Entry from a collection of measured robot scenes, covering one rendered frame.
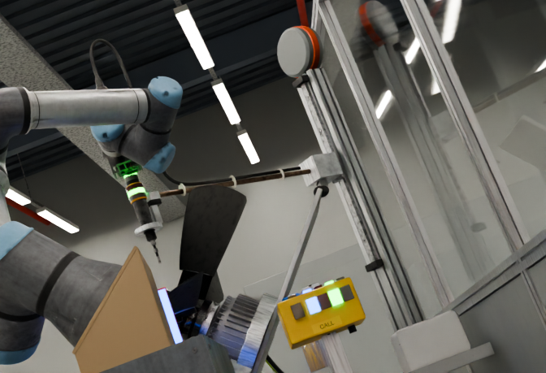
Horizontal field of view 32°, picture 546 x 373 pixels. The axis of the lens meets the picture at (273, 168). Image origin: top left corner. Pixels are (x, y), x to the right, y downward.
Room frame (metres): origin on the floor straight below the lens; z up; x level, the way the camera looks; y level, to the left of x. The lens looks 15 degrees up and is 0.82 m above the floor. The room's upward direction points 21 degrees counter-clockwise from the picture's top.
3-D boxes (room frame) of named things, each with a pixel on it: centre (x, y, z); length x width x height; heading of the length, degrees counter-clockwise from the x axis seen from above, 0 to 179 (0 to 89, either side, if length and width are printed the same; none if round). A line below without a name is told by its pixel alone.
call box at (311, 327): (2.00, 0.02, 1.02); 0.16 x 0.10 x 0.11; 95
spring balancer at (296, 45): (2.79, -0.21, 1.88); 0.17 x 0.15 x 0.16; 5
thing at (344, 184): (2.77, -0.17, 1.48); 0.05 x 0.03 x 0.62; 40
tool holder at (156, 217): (2.33, 0.34, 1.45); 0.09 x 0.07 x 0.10; 130
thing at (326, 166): (2.73, -0.13, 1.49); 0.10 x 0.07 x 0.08; 130
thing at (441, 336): (2.57, -0.22, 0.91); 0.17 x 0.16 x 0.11; 95
